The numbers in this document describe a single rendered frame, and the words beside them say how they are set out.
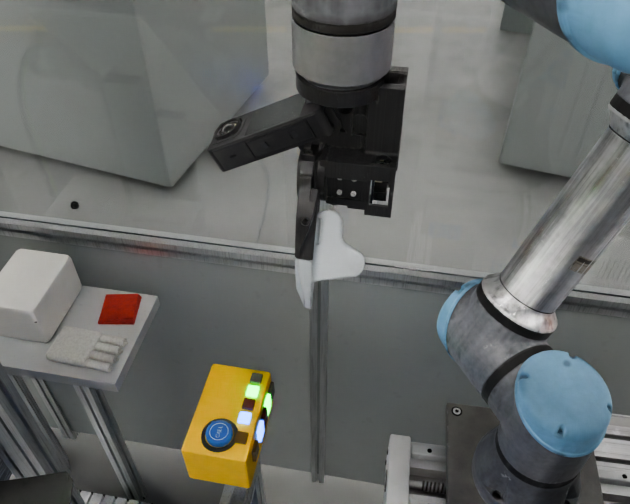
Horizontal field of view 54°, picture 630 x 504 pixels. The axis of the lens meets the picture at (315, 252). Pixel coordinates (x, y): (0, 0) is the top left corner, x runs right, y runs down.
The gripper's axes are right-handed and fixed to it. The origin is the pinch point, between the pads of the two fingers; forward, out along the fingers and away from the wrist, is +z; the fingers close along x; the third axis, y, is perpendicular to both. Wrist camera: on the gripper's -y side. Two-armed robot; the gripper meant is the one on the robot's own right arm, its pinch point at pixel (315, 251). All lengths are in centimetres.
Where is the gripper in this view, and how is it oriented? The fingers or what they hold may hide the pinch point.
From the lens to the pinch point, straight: 61.5
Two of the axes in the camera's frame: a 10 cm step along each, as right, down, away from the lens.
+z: 0.0, 7.2, 7.0
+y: 9.8, 1.2, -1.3
